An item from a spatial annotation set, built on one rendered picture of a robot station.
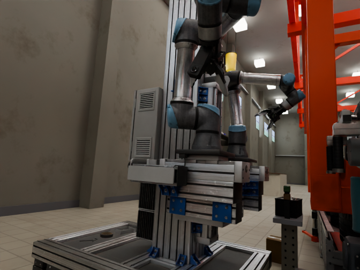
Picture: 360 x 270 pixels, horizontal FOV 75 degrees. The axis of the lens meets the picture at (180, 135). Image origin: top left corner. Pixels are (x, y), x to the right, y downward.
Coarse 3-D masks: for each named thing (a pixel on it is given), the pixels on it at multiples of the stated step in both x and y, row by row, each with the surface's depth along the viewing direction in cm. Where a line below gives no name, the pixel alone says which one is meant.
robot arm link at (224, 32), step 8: (232, 0) 76; (240, 0) 76; (248, 0) 76; (256, 0) 76; (232, 8) 77; (240, 8) 77; (248, 8) 77; (256, 8) 77; (224, 16) 88; (232, 16) 83; (240, 16) 82; (248, 16) 81; (224, 24) 92; (232, 24) 90; (224, 32) 101
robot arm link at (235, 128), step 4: (232, 128) 157; (236, 128) 156; (240, 128) 155; (244, 128) 157; (228, 132) 161; (232, 132) 156; (236, 132) 155; (240, 132) 155; (244, 132) 156; (228, 136) 160; (232, 136) 156; (236, 136) 155; (240, 136) 154; (244, 136) 156; (228, 140) 159; (232, 140) 155; (236, 140) 154; (240, 140) 154; (244, 140) 156
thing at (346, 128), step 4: (336, 124) 96; (340, 124) 96; (344, 124) 95; (348, 124) 94; (352, 124) 94; (356, 124) 93; (332, 128) 101; (336, 128) 96; (340, 128) 95; (344, 128) 95; (348, 128) 94; (352, 128) 94; (356, 128) 93; (336, 132) 96; (340, 132) 95; (344, 132) 95; (348, 132) 94; (352, 132) 93; (356, 132) 93; (340, 136) 98; (344, 136) 98; (348, 136) 97; (352, 136) 96; (356, 136) 96
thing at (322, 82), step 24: (312, 0) 168; (312, 24) 165; (312, 48) 163; (312, 72) 161; (312, 96) 158; (336, 96) 152; (312, 120) 156; (336, 120) 150; (312, 144) 154; (312, 168) 152; (312, 192) 149; (336, 192) 144
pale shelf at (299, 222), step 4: (276, 216) 157; (280, 216) 158; (300, 216) 163; (276, 220) 151; (280, 220) 150; (284, 220) 149; (288, 220) 148; (292, 220) 147; (296, 220) 148; (300, 220) 149; (288, 224) 148; (292, 224) 146; (296, 224) 146; (300, 224) 145
